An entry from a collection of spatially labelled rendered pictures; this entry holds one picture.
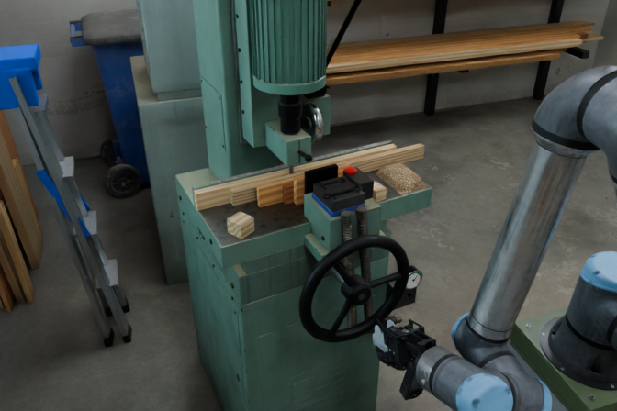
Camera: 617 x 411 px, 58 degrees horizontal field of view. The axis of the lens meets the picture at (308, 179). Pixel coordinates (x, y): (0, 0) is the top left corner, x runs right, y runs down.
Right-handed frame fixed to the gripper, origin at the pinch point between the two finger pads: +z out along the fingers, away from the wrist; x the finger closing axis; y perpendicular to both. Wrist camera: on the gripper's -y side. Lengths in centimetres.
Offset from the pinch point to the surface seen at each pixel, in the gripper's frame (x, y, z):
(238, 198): 18.5, 33.6, 29.6
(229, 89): 12, 61, 40
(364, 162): -19.3, 35.4, 28.8
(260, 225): 17.1, 28.1, 19.8
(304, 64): 4, 64, 11
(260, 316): 19.7, 3.5, 23.9
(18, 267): 80, 0, 152
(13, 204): 77, 24, 170
